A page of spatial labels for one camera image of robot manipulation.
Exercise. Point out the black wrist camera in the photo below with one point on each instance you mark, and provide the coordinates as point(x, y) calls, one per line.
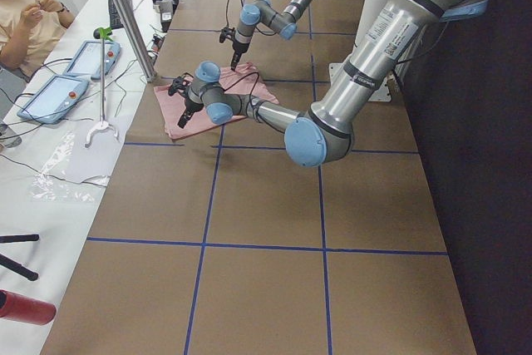
point(180, 85)
point(227, 34)

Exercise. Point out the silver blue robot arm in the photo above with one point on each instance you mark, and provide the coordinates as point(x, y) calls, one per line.
point(261, 11)
point(324, 132)

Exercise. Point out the person in beige shirt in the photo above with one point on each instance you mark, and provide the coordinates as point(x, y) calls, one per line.
point(30, 29)

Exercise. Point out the reacher grabber tool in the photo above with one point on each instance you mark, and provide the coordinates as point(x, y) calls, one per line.
point(103, 33)

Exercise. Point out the black tripod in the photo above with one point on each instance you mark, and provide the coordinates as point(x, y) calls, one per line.
point(15, 254)

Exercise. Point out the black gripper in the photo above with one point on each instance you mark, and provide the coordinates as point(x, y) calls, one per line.
point(238, 51)
point(189, 108)

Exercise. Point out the teach pendant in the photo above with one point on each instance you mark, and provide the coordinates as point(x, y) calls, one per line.
point(54, 100)
point(87, 60)

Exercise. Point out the clear plastic bag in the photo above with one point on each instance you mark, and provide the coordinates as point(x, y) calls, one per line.
point(73, 172)

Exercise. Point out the aluminium frame post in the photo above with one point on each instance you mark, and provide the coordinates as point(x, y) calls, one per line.
point(136, 41)

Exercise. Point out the far teach pendant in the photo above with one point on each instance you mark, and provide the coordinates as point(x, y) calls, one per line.
point(87, 60)

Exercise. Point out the red bottle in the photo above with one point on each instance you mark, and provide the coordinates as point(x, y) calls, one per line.
point(20, 308)

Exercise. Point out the near teach pendant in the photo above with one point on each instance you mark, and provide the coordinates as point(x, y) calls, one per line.
point(54, 100)

